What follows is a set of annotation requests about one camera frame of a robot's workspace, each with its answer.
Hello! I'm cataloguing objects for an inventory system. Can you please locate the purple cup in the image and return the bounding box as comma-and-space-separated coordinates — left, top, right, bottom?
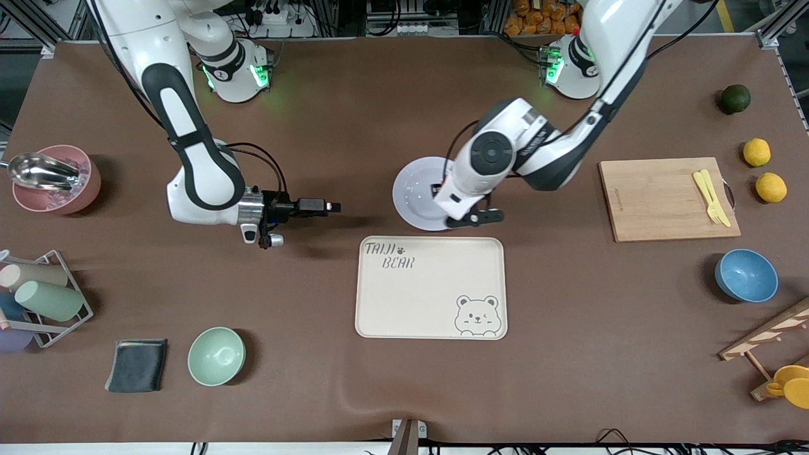
0, 325, 33, 353

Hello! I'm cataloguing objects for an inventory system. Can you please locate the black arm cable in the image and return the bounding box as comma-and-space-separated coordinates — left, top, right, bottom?
442, 0, 721, 184
88, 0, 289, 209

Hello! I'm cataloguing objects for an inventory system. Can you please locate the lavender round plate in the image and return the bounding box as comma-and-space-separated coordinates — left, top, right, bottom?
392, 157, 457, 232

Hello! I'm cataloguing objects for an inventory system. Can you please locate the white power strip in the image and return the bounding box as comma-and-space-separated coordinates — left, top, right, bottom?
243, 0, 317, 39

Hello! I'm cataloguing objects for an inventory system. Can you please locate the yellow plastic fork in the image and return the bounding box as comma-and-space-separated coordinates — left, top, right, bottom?
693, 171, 722, 225

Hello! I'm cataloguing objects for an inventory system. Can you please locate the yellow plastic knife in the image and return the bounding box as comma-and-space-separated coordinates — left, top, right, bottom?
700, 169, 732, 228

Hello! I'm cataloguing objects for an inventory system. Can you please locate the yellow mug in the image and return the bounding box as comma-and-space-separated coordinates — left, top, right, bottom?
766, 365, 809, 410

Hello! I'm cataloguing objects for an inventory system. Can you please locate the wooden cutting board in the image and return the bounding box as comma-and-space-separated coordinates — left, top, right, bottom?
599, 158, 741, 243

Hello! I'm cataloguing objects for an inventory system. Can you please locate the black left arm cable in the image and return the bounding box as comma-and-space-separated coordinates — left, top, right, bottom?
442, 0, 721, 184

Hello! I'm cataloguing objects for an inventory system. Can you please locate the aluminium frame profile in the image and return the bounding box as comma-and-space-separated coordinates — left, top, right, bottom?
0, 0, 95, 59
755, 13, 800, 50

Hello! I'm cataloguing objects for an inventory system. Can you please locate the blue bowl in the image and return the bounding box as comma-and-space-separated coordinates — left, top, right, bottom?
715, 248, 779, 303

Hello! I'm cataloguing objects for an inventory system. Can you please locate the pink bowl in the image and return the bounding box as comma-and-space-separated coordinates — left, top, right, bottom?
13, 145, 102, 215

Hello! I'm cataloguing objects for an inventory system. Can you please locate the mint green cup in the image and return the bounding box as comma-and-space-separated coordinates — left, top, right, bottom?
15, 281, 85, 322

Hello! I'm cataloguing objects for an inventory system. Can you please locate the blue cup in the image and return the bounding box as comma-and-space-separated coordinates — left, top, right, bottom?
0, 292, 26, 322

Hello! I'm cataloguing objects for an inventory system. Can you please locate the metal scoop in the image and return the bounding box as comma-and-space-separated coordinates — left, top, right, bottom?
8, 152, 81, 191

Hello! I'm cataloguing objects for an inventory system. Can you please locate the grey wire cup rack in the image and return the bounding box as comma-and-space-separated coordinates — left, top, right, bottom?
0, 250, 94, 349

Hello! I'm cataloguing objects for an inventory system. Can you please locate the dark grey folded cloth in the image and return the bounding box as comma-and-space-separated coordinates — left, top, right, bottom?
104, 339, 169, 394

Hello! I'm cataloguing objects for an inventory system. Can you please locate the cream bear print tray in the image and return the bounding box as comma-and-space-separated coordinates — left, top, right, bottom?
355, 236, 508, 341

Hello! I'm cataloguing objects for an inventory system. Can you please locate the table edge mounting bracket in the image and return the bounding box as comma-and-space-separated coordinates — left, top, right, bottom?
389, 418, 428, 455

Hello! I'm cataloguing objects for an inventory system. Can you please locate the mint green bowl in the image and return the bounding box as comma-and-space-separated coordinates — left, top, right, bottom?
187, 326, 246, 387

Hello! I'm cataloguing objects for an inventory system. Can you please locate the wooden mug rack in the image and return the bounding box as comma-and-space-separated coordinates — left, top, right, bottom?
719, 297, 809, 402

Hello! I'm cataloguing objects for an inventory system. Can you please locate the beige cup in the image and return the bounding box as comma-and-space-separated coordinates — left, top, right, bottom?
0, 263, 68, 291

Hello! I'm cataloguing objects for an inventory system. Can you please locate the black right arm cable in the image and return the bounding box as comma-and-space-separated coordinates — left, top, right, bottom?
88, 0, 289, 209

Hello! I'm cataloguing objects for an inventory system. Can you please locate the dark green avocado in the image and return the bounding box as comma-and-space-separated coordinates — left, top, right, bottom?
721, 84, 752, 115

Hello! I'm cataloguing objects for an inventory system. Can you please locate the yellow lemon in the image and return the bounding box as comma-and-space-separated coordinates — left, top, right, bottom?
743, 138, 772, 167
756, 172, 788, 203

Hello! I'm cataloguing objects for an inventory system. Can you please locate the orange bread rolls bag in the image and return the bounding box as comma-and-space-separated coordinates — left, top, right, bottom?
504, 0, 582, 37

